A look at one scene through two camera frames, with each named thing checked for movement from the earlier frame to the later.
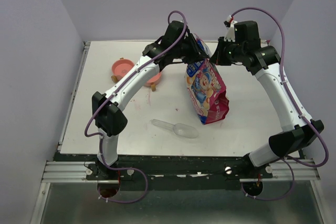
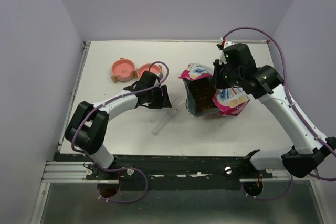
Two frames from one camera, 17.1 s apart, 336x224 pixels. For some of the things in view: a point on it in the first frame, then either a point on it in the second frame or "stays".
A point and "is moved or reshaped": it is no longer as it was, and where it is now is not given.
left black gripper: x=196 y=52 → x=163 y=101
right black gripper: x=217 y=57 → x=217 y=82
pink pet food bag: x=207 y=92 is moved or reshaped
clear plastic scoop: x=181 y=129 → x=176 y=105
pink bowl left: x=120 y=67 stays
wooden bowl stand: x=115 y=78 stays
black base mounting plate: x=172 y=173 stays
